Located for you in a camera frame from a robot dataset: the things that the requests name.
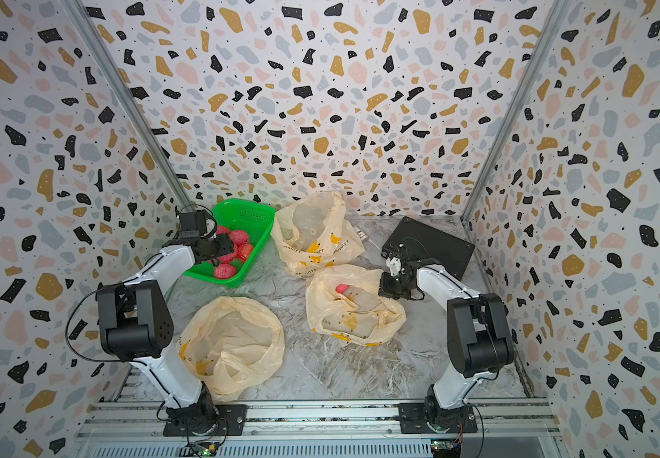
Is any beige plastic bag with apples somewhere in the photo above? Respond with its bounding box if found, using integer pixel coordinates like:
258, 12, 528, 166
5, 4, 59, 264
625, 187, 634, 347
177, 296, 285, 403

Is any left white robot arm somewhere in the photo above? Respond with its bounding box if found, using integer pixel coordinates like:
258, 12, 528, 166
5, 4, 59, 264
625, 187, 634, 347
95, 233, 234, 432

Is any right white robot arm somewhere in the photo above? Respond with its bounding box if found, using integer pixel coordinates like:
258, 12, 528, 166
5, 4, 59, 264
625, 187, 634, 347
379, 258, 514, 410

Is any green plastic mesh basket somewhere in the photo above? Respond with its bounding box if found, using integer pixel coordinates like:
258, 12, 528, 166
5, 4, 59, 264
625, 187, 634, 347
185, 198, 276, 288

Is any black flat box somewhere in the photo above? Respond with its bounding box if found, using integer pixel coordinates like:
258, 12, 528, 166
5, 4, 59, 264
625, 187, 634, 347
381, 217, 475, 281

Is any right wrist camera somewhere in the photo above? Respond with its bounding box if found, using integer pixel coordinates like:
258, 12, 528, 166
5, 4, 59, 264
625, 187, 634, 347
386, 258, 402, 277

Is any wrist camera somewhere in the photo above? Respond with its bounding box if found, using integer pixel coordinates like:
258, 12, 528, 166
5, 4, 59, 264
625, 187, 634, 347
386, 258, 402, 277
176, 210, 209, 240

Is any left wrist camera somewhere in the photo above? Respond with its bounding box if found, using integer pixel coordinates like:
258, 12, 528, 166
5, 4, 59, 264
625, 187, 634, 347
176, 210, 209, 240

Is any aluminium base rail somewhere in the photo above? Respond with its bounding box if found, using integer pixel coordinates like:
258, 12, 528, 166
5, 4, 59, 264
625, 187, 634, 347
75, 398, 566, 457

